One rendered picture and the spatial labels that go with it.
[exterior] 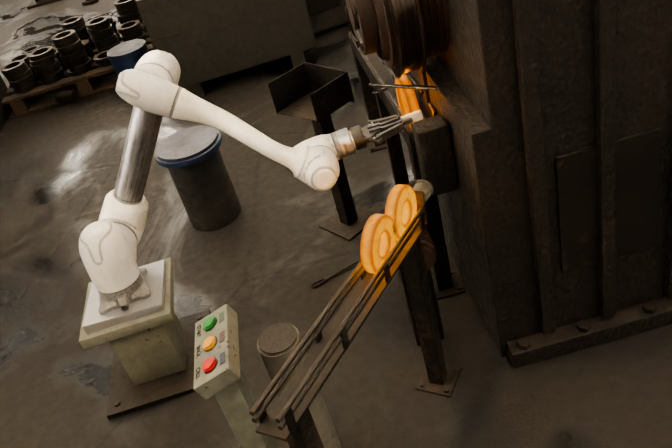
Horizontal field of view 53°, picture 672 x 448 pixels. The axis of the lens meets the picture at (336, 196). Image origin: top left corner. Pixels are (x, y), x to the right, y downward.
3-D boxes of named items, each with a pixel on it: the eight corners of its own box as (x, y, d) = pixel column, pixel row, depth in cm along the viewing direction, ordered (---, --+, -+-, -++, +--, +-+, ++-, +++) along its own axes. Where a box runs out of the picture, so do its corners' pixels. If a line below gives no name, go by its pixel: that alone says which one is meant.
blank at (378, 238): (392, 203, 175) (380, 201, 177) (367, 235, 164) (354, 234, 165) (400, 252, 182) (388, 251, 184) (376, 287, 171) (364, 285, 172)
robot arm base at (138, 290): (100, 322, 227) (93, 310, 225) (97, 287, 246) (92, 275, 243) (152, 302, 231) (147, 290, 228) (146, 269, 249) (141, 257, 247)
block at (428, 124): (454, 176, 218) (444, 111, 205) (462, 189, 212) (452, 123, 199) (422, 186, 218) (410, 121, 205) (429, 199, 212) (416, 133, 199)
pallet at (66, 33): (161, 38, 586) (142, -12, 562) (164, 71, 519) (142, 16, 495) (25, 80, 577) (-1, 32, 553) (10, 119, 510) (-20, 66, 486)
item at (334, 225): (342, 200, 323) (304, 61, 283) (382, 216, 305) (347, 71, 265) (311, 223, 313) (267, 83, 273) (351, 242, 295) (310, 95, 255)
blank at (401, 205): (413, 174, 186) (402, 173, 188) (391, 203, 175) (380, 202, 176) (420, 222, 194) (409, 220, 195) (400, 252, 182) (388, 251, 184)
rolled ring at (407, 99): (402, 81, 214) (412, 78, 214) (390, 73, 232) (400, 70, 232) (415, 136, 220) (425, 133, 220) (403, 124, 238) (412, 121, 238)
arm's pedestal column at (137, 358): (108, 419, 243) (70, 362, 226) (116, 342, 277) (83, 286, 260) (215, 385, 245) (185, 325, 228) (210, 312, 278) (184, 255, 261)
